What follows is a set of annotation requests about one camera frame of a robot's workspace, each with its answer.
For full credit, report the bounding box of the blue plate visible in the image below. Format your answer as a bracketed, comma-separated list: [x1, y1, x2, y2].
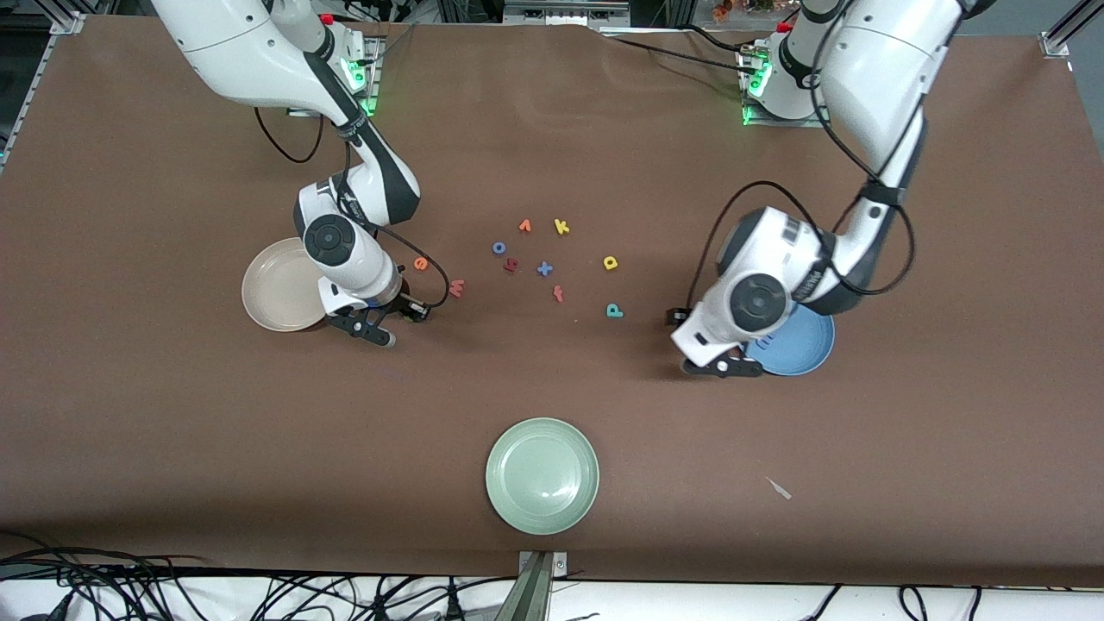
[746, 306, 836, 377]

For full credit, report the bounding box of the beige brown plate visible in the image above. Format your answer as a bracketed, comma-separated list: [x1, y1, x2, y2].
[241, 237, 333, 333]

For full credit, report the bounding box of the pale green plate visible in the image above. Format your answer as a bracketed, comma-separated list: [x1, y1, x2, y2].
[485, 417, 600, 536]

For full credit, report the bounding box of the brown table cover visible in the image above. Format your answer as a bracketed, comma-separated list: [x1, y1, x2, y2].
[0, 16, 1104, 589]

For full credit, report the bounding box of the grey power strip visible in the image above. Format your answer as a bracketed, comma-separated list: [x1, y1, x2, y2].
[503, 0, 630, 27]

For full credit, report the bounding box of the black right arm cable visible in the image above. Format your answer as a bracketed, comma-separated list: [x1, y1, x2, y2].
[253, 108, 451, 310]

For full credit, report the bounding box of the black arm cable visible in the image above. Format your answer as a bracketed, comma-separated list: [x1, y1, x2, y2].
[687, 0, 917, 311]
[253, 108, 451, 310]

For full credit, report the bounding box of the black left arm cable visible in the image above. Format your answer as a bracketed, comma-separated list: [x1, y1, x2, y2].
[687, 0, 917, 311]

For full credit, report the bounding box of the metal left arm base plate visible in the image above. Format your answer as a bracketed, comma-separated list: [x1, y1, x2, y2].
[740, 43, 833, 129]

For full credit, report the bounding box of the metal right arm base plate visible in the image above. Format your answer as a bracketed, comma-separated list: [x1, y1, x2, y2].
[287, 36, 381, 118]

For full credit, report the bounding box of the black base supply cable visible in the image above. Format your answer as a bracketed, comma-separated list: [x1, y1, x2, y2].
[604, 33, 747, 68]
[681, 24, 760, 58]

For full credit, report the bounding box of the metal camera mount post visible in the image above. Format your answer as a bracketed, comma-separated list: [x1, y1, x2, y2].
[496, 550, 568, 621]

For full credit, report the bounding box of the aluminium table edge rail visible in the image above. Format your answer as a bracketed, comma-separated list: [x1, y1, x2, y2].
[0, 33, 54, 169]

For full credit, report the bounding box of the aluminium frame profile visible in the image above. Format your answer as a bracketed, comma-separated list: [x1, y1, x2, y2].
[1039, 0, 1104, 57]

